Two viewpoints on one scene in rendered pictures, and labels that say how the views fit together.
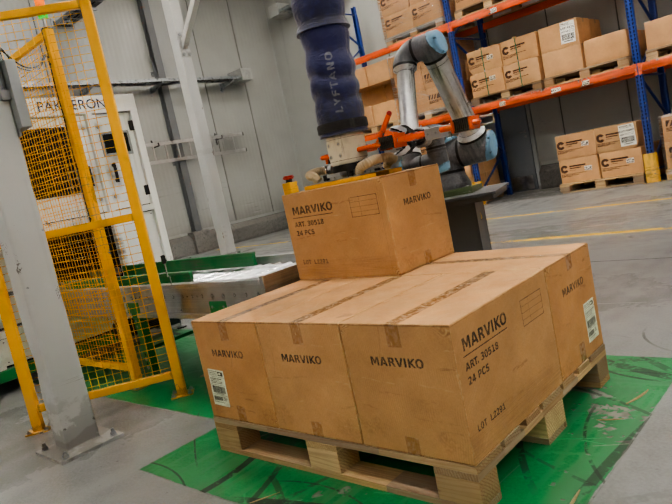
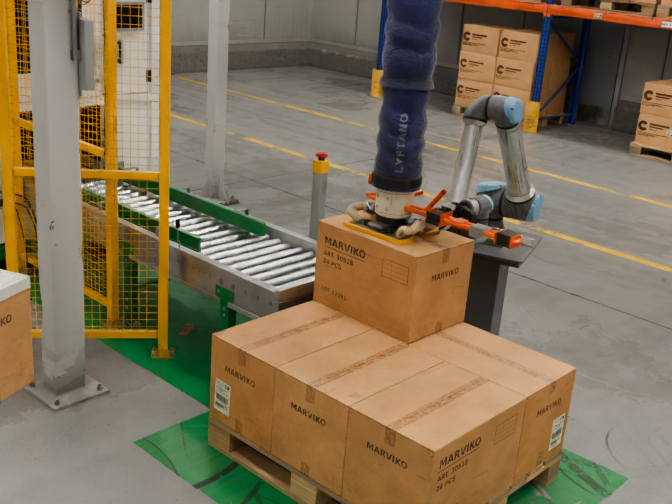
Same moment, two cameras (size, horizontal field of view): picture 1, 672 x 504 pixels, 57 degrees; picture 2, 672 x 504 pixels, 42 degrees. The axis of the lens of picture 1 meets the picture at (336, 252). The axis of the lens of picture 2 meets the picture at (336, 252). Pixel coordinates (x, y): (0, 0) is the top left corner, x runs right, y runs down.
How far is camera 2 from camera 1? 1.60 m
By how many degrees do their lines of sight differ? 13
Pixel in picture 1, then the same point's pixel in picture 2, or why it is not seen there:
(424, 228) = (443, 301)
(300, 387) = (300, 433)
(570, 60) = not seen: outside the picture
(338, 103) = (399, 163)
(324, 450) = (305, 486)
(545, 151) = (632, 84)
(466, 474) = not seen: outside the picture
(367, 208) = (397, 275)
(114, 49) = not seen: outside the picture
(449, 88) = (511, 153)
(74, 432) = (66, 380)
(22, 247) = (59, 206)
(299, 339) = (311, 400)
